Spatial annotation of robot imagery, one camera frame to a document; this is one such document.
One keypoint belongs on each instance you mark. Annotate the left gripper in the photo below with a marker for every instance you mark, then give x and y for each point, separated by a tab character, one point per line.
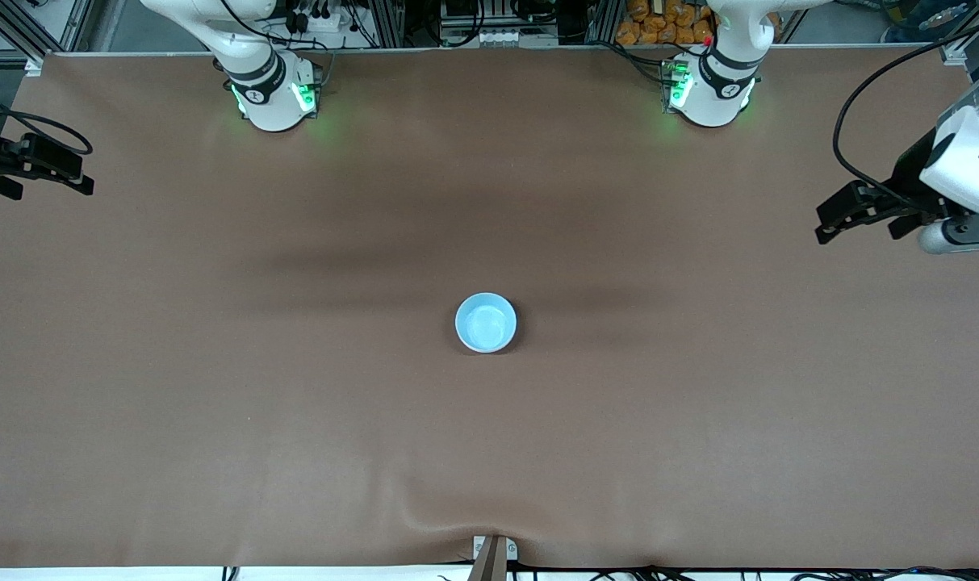
909	176

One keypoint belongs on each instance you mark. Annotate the blue bowl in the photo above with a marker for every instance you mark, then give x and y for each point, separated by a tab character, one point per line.
486	323

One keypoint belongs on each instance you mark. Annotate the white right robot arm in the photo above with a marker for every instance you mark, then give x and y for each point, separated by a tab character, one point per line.
271	105

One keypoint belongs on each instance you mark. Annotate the bag of orange items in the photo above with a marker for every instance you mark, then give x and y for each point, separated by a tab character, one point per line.
658	24

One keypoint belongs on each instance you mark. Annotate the white power strip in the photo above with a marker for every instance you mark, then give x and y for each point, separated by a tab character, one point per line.
320	20

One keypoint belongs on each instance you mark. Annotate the grey control box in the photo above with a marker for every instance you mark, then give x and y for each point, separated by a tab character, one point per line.
497	24

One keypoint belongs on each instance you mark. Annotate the brown table cover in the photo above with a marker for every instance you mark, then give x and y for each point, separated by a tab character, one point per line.
489	452

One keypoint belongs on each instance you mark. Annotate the aluminium frame rail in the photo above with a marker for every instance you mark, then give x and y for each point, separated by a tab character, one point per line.
21	32
957	52

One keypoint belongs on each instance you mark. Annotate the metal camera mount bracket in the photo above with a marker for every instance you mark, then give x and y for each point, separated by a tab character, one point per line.
493	557

